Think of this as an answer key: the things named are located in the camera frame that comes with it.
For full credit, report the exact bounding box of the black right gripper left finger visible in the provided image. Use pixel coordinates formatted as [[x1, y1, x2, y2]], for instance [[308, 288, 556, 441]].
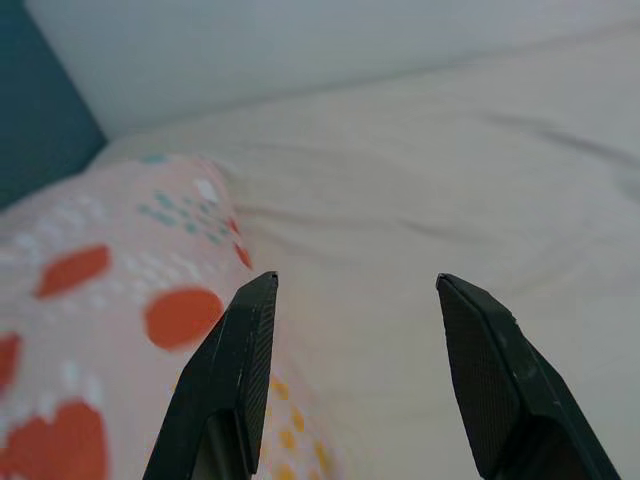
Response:
[[142, 271, 280, 480]]

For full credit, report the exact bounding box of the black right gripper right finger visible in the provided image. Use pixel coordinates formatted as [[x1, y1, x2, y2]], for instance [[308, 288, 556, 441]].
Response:
[[436, 272, 624, 480]]

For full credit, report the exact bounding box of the pink pillow with orange spots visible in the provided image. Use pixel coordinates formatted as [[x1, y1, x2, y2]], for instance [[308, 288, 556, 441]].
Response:
[[0, 153, 351, 480]]

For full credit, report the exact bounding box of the mattress with cream sheet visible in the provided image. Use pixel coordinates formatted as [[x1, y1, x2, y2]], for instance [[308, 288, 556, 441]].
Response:
[[99, 14, 640, 480]]

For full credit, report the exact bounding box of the teal upholstered headboard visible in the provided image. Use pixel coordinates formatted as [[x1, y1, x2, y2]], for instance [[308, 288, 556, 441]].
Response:
[[0, 0, 108, 209]]

